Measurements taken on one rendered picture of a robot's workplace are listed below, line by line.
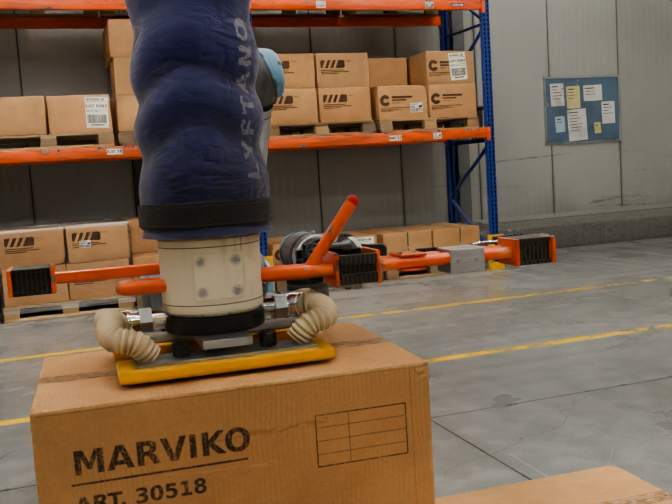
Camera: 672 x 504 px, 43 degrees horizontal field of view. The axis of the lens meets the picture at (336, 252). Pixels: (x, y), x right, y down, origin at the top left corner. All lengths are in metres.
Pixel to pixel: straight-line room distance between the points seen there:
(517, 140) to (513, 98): 0.55
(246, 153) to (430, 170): 9.55
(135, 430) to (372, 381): 0.36
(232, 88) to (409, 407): 0.58
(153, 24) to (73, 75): 8.53
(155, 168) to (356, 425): 0.51
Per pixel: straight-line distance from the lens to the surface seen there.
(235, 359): 1.34
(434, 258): 1.54
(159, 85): 1.37
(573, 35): 12.10
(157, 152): 1.38
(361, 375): 1.33
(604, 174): 12.26
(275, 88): 2.00
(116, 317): 1.41
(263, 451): 1.32
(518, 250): 1.60
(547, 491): 1.93
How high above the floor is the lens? 1.26
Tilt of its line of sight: 6 degrees down
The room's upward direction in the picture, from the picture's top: 4 degrees counter-clockwise
